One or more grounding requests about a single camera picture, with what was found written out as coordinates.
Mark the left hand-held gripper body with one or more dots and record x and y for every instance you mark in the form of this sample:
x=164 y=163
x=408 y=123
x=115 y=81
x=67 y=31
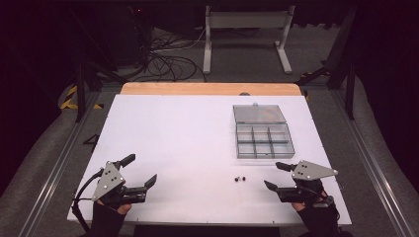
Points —
x=108 y=179

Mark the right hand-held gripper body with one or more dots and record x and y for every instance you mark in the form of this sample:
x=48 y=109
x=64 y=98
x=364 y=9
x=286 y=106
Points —
x=309 y=172

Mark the person's right hand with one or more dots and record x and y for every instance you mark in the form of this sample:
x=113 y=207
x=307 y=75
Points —
x=298 y=206

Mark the person's left hand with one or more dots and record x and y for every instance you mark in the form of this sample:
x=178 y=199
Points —
x=124 y=208

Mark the clear plastic compartment box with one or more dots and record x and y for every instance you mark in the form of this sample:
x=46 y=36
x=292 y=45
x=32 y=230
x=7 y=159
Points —
x=262 y=131

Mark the white board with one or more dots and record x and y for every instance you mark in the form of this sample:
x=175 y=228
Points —
x=184 y=148

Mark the yellow black hazard tape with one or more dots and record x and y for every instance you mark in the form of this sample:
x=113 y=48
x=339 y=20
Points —
x=70 y=98

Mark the black tripod stand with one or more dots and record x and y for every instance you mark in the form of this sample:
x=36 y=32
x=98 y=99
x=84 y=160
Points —
x=84 y=79
x=342 y=65

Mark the white metal stand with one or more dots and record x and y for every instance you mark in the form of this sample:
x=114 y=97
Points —
x=246 y=20

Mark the aluminium rail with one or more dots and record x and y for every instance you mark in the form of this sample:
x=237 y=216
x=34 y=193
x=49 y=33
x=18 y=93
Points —
x=56 y=171
x=372 y=164

